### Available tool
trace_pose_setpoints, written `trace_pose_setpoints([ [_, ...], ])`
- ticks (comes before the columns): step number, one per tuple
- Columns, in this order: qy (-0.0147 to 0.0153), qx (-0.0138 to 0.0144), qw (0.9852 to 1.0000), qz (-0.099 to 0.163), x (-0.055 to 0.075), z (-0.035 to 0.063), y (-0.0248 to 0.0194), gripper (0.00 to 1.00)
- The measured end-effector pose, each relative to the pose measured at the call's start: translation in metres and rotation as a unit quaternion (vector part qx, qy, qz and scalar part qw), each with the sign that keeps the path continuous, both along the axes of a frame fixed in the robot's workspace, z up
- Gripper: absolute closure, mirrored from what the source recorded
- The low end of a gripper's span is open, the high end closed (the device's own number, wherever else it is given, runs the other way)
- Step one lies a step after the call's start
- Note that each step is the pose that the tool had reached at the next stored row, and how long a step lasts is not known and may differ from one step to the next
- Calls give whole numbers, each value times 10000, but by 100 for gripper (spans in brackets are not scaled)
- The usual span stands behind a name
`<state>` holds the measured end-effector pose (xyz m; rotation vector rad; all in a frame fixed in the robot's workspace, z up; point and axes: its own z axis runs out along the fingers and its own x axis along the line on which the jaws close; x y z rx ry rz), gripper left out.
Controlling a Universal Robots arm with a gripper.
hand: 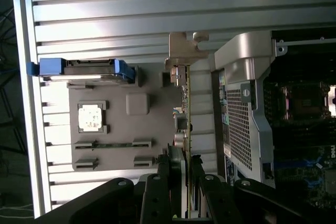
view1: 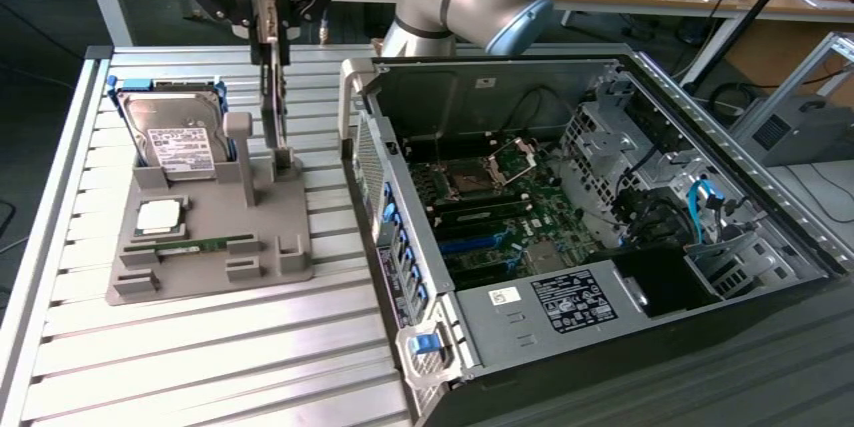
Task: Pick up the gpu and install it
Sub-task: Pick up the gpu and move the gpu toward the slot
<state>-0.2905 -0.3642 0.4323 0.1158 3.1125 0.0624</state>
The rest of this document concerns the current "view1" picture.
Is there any grey computer tower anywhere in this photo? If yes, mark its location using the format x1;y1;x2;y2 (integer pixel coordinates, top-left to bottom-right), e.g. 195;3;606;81
730;94;854;168

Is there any graphics card with metal bracket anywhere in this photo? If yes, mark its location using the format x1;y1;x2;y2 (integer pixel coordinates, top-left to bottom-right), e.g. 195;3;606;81
251;0;292;151

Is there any silver CPU chip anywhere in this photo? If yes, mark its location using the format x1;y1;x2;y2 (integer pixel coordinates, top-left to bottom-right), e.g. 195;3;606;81
132;199;192;239

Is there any green RAM stick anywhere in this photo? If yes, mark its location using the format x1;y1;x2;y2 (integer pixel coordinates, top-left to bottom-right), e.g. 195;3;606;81
152;238;228;254

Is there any green motherboard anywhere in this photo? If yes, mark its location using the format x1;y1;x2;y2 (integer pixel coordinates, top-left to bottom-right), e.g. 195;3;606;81
406;141;602;288

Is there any grey parts rack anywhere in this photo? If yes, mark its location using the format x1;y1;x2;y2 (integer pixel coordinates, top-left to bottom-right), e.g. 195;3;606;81
104;109;316;307

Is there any hard disk with blue carrier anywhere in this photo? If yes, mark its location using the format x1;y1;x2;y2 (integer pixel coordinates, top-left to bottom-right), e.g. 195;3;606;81
104;75;234;183

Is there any black wire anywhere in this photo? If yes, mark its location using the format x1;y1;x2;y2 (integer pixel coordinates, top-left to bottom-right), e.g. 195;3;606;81
503;85;562;146

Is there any grey disk bay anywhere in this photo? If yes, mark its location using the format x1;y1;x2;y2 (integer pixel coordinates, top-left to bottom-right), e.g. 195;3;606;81
683;229;826;301

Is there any open grey PC case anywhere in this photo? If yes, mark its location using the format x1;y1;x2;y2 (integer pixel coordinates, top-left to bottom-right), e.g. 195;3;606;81
338;44;846;426

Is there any blue disk wire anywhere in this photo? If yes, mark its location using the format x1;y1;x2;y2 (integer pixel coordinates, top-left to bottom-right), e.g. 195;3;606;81
683;175;726;248

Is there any grey power supply unit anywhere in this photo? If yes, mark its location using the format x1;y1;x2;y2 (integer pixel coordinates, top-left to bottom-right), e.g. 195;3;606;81
452;259;653;368

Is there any silver disk bay cage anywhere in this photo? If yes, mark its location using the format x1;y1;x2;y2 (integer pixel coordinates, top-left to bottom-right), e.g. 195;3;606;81
559;74;693;198

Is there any blue case latch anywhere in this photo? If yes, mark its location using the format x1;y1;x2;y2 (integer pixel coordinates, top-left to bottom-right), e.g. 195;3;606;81
407;334;446;356

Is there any CPU socket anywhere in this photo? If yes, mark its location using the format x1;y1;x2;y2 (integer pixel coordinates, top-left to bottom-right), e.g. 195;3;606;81
443;159;499;196

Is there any blue expansion slot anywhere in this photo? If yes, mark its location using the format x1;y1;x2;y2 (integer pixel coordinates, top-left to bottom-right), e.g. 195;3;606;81
439;232;512;254

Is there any black stand pole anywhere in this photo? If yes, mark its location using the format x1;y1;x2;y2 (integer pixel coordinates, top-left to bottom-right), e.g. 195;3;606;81
683;0;815;93

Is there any metal socket cover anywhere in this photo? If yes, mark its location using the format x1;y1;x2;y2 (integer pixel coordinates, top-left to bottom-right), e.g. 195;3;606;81
483;139;539;183

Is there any aluminium profile frame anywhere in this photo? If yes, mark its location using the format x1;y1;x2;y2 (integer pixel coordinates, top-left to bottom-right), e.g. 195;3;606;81
766;30;854;113

